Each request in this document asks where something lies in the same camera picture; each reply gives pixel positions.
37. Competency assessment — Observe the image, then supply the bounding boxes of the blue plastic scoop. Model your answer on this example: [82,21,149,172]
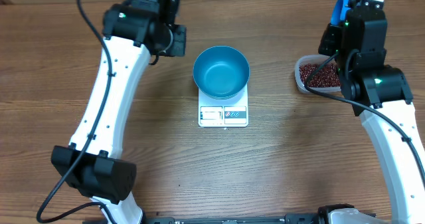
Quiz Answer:
[330,0,350,26]

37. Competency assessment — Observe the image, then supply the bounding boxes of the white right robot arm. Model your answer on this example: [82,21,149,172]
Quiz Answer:
[319,0,424,223]

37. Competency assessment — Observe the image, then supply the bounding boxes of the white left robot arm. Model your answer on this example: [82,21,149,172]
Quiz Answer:
[51,0,187,223]

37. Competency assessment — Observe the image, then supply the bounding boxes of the blue plastic bowl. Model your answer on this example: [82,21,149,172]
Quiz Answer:
[193,45,250,100]

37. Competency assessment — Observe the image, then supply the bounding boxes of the white kitchen scale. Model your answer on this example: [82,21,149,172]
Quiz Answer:
[198,86,249,128]

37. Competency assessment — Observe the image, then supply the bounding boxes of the red adzuki beans in container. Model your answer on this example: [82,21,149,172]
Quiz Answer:
[299,63,341,88]

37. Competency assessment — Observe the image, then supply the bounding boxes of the clear plastic bean container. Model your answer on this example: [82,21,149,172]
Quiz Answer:
[294,54,343,94]

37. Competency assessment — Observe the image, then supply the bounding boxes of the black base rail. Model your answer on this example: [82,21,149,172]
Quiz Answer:
[82,203,392,224]

